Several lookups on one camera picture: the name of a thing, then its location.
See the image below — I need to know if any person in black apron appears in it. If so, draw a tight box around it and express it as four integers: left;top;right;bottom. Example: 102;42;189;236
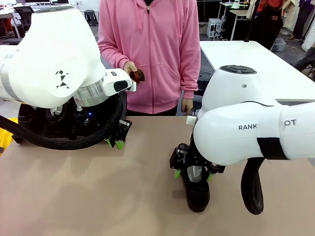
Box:
255;0;291;50

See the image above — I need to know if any black shoe stand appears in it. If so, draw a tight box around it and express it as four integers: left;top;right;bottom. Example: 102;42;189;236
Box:
11;98;126;146

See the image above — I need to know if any white computer case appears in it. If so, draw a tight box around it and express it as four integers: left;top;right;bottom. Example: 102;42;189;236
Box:
208;18;223;39

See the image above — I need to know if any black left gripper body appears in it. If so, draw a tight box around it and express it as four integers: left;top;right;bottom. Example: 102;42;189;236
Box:
85;97;132;143

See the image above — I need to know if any person left hand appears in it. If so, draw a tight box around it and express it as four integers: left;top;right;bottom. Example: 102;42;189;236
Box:
181;97;194;116

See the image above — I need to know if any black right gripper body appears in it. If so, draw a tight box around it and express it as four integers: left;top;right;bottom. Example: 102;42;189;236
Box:
188;137;210;168

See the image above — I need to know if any pink hoodie torso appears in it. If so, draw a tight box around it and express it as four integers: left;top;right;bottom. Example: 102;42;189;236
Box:
97;0;201;116

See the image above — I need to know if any grey stool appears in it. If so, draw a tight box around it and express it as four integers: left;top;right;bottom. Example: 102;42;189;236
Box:
84;9;98;27

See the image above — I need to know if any yellow cloth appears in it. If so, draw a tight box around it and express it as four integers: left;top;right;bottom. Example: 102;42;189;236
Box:
0;117;13;157

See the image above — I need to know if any black left arm cable sleeve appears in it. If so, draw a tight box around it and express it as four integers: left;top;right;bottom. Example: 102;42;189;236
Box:
0;94;125;150

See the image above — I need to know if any large white table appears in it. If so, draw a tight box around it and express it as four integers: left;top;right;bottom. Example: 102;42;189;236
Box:
199;40;315;101

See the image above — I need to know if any black arm cable sleeve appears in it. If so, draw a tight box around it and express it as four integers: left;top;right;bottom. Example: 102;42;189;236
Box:
241;157;266;216
0;94;125;150

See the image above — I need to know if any crouching person in grey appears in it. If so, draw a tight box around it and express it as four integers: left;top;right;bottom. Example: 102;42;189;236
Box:
294;46;315;72

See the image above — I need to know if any black mesh office chair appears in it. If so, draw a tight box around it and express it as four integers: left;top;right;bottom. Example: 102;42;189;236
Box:
13;6;34;37

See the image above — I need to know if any black cylindrical bin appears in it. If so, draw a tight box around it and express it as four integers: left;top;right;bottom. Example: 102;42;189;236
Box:
198;72;213;98

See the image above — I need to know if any black right arm cable sleeve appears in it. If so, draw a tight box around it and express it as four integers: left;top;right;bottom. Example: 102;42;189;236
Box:
241;157;266;216

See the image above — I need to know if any person right hand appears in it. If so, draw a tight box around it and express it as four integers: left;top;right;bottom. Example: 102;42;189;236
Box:
123;61;137;76

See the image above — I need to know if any black velcro strap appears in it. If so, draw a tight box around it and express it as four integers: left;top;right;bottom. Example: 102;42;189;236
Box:
256;137;288;160

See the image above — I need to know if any person right forearm pink sleeve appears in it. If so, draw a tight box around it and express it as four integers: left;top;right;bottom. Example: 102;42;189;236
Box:
97;41;131;72

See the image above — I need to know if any standing person in dark clothes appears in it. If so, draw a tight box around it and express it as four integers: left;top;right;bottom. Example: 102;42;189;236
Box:
287;0;315;42

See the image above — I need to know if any person left forearm pink sleeve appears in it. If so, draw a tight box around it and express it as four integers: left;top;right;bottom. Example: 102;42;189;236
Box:
181;41;201;99

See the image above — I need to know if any grey plastic bin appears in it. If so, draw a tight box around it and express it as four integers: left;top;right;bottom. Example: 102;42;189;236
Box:
270;38;287;53

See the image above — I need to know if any brown shoe brush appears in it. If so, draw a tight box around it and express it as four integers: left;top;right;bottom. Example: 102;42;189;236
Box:
130;69;146;84

